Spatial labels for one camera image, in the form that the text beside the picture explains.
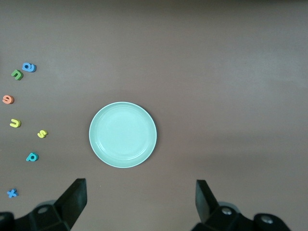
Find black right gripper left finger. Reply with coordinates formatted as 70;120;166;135
0;178;88;231

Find light green plate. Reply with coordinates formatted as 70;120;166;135
89;101;158;169

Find orange foam letter e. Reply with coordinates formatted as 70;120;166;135
2;94;15;105

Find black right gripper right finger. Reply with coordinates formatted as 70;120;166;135
191;179;292;231

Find blue foam letter x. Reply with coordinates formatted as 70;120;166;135
6;188;19;199

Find green foam letter u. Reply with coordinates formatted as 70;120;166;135
11;69;25;81

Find blue foam letter a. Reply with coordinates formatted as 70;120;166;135
22;62;37;73

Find brown table cover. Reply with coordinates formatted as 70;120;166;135
0;0;308;231

